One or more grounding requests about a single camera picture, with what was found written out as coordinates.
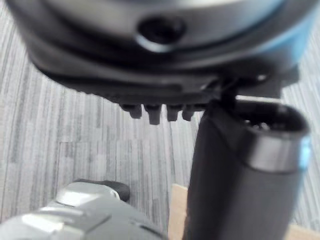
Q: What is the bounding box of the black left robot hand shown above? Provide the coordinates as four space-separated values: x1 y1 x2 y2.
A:
4 0 312 240

